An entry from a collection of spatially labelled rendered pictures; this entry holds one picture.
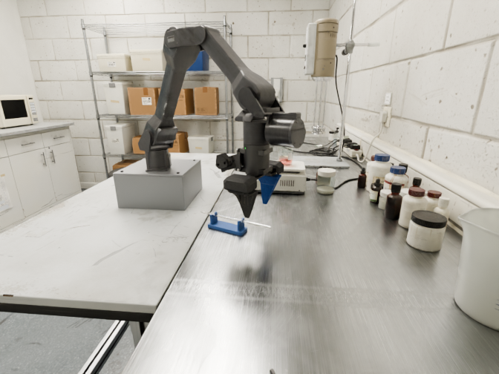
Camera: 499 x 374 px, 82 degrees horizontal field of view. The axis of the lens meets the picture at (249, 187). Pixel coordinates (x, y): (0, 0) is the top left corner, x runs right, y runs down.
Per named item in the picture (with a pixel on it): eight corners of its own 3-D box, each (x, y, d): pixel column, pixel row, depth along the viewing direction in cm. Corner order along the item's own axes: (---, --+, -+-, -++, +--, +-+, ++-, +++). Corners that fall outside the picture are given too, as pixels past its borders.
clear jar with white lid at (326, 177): (336, 195, 96) (338, 172, 94) (318, 195, 96) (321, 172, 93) (330, 189, 102) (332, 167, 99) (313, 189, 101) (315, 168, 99)
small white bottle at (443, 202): (441, 234, 70) (449, 201, 67) (426, 229, 72) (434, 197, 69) (447, 231, 71) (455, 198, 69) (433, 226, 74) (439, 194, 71)
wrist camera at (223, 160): (254, 146, 66) (229, 143, 69) (237, 150, 59) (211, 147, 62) (253, 171, 67) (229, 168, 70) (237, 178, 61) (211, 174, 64)
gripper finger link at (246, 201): (260, 189, 59) (235, 185, 62) (252, 194, 56) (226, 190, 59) (259, 220, 62) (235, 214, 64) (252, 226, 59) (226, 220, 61)
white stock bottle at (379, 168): (361, 188, 102) (366, 153, 98) (378, 187, 104) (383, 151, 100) (376, 195, 96) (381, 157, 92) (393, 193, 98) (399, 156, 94)
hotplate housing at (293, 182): (246, 192, 98) (246, 170, 96) (250, 181, 111) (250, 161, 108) (312, 195, 96) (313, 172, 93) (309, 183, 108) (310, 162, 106)
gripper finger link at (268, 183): (282, 174, 70) (260, 171, 73) (276, 178, 67) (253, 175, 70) (281, 201, 72) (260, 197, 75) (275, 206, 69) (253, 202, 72)
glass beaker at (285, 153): (295, 165, 101) (296, 142, 98) (289, 168, 96) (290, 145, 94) (279, 163, 103) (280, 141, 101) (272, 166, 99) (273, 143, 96)
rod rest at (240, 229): (206, 227, 73) (206, 214, 72) (214, 222, 76) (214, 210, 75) (240, 236, 69) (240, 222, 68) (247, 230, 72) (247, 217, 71)
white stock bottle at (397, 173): (387, 197, 94) (393, 163, 90) (408, 203, 89) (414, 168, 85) (376, 202, 90) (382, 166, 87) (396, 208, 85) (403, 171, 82)
